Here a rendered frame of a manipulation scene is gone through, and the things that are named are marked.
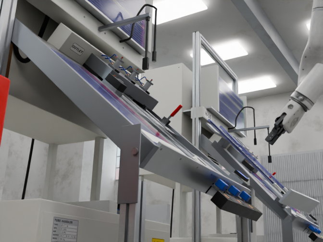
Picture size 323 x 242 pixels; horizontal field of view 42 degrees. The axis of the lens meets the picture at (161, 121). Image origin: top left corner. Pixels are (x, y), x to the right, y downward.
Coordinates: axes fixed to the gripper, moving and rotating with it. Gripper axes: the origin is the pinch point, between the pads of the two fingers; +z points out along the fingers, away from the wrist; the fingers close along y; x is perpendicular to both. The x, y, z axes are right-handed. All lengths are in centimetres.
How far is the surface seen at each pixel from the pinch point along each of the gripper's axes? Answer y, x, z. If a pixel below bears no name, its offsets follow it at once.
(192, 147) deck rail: -2.5, 22.1, 21.2
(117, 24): -33, 64, 1
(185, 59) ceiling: 701, 570, -75
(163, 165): -62, -7, 24
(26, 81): -51, 65, 38
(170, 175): -56, -7, 26
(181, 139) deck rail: -2.5, 28.0, 21.6
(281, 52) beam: 687, 368, -204
